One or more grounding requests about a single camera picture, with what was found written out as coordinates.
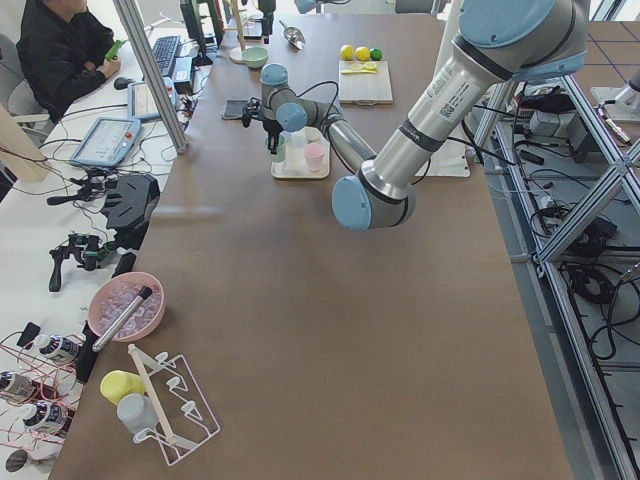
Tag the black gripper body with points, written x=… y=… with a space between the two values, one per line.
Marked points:
x=270 y=127
x=267 y=21

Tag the mint green cup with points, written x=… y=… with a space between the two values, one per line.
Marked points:
x=279 y=155

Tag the light blue cup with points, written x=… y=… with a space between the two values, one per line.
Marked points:
x=298 y=140

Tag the pink cup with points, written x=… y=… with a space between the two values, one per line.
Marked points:
x=313 y=155

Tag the cream white cup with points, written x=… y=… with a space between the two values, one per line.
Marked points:
x=312 y=135

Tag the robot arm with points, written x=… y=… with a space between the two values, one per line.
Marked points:
x=496 y=41
x=305 y=6

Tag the cream plastic tray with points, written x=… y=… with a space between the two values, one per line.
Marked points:
x=295 y=168

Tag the grey folded cloth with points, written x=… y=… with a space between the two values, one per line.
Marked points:
x=236 y=110

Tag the metal ice scoop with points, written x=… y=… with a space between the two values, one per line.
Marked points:
x=293 y=35

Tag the mint green bowl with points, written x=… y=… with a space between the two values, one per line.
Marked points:
x=255 y=57

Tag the black monitor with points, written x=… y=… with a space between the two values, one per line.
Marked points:
x=190 y=10

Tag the yellow lemon right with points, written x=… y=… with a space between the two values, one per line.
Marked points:
x=347 y=52

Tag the yellow lemon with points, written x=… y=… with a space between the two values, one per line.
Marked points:
x=362 y=54
x=347 y=52

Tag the yellow lemon left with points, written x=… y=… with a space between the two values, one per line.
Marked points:
x=362 y=54

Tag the black keyboard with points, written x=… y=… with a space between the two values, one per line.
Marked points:
x=165 y=50

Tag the wooden cutting board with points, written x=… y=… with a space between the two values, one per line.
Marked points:
x=369 y=89

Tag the green lime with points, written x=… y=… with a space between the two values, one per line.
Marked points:
x=375 y=54

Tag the yellow plastic knife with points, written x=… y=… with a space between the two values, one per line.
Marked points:
x=357 y=72

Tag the teach pendant tablet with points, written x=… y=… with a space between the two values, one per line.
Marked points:
x=107 y=143

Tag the seated person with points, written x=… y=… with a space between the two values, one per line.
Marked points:
x=63 y=53

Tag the metal muddler tool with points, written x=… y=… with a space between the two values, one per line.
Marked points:
x=120 y=320

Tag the pink bowl with ice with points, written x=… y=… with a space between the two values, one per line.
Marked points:
x=114 y=297

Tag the yellow cup on rack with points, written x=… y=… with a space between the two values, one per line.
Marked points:
x=117 y=384

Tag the grey cup on rack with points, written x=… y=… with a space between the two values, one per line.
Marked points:
x=136 y=412

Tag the aluminium frame post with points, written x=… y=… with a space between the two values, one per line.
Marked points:
x=130 y=18

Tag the white wire cup rack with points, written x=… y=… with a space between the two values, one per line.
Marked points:
x=186 y=421

